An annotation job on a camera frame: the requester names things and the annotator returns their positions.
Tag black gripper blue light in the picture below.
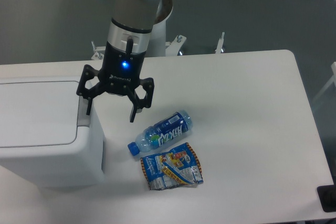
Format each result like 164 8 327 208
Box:
76 40 155 123

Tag white trash can grey button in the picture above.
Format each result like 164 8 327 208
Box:
1 76 105 187

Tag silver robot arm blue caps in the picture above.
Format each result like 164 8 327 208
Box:
76 0 161 122

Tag blue plastic drink bottle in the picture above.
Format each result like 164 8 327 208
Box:
128 110 193 156

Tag crumpled blue snack wrapper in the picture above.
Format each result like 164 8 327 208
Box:
140 142 204 190

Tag black clamp at table edge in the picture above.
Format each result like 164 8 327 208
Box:
317 185 335 212

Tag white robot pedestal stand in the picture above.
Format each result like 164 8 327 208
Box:
90 16 226 60

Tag white frame at right edge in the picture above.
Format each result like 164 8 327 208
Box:
312 62 335 111

